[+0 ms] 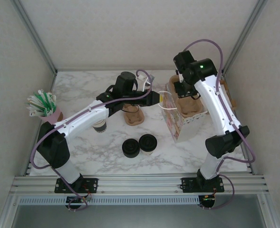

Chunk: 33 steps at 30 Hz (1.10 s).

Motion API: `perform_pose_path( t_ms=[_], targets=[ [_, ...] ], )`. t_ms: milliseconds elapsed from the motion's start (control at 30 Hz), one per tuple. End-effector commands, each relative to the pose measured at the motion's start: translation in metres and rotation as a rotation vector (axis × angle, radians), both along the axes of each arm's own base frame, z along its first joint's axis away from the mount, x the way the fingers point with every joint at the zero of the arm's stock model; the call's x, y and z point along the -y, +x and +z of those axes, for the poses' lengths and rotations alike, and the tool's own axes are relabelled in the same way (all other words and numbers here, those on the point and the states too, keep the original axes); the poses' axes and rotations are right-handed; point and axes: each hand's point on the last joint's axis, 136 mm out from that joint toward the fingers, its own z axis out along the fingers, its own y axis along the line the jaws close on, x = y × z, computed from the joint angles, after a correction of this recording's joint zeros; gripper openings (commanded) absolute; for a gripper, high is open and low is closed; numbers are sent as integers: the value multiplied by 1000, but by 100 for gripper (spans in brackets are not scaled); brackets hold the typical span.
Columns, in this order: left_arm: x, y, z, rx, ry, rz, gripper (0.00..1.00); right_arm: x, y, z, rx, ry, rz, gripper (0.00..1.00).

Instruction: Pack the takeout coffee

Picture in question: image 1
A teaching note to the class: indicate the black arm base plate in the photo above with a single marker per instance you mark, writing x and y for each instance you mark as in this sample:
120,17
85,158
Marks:
188,185
92,184

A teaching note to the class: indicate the small black circuit board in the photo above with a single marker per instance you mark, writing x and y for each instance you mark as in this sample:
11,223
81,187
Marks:
74,200
207,198

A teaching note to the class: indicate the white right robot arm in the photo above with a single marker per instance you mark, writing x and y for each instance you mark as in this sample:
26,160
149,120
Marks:
215,102

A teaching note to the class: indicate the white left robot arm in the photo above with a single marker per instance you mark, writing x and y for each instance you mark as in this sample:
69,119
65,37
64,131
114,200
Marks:
82,118

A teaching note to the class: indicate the brown cardboard tray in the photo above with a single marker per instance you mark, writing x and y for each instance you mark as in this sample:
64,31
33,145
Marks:
234,104

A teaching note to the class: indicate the patterned paper gift bag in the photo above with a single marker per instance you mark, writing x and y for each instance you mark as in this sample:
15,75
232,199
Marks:
173,123

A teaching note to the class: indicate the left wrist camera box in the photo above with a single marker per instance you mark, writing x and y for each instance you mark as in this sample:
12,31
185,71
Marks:
151,79

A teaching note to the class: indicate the green plastic stirrer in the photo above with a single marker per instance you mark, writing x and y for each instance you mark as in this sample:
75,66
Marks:
41,97
38,101

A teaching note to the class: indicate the black-lidded coffee cup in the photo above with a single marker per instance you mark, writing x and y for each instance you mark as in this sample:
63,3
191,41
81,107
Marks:
147,142

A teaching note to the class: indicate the white wrapped straw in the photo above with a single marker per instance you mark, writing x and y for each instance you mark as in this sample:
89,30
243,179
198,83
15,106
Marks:
50,102
35,114
32,104

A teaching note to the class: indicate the paper cup without lid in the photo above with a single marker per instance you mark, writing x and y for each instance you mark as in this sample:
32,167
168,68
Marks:
100,127

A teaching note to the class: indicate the aluminium frame post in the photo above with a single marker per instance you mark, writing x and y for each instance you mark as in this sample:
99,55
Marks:
36,35
242,35

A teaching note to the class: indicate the wide aluminium mounting rail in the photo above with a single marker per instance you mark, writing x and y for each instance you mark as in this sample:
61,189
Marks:
139,184

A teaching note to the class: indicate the black cup lid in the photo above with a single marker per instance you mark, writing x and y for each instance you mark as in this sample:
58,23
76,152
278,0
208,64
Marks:
130,148

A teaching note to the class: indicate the pink cup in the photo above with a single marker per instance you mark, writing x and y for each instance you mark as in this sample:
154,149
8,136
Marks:
51,115

